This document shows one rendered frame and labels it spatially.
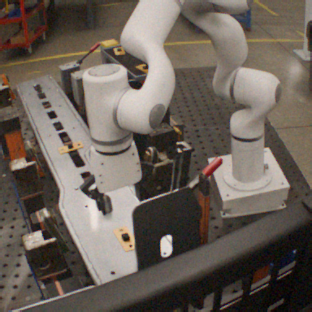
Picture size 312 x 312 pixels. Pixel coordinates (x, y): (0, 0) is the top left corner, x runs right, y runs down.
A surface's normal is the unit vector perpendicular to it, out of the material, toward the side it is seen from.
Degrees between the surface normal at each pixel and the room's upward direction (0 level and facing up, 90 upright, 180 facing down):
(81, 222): 0
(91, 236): 0
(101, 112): 89
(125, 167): 91
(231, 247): 0
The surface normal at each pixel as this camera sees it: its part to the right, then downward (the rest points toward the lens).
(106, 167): 0.33, 0.51
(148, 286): -0.05, -0.83
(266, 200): 0.11, 0.55
